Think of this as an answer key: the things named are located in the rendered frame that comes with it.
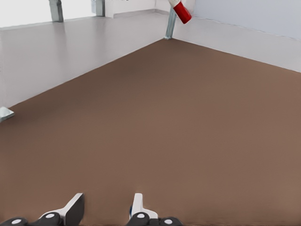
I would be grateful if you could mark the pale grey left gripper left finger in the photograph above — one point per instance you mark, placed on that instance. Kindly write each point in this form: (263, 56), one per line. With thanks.
(73, 210)

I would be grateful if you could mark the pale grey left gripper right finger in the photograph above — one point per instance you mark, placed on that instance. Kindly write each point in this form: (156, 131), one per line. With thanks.
(139, 208)

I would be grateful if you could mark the red and white cylinder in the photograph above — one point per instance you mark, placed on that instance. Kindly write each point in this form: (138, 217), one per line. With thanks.
(183, 10)

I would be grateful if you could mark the silver frame post foot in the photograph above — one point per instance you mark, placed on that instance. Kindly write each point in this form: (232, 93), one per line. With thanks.
(5, 114)

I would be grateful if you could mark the silver frame post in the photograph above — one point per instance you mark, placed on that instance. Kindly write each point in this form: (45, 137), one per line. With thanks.
(171, 22)
(99, 8)
(56, 10)

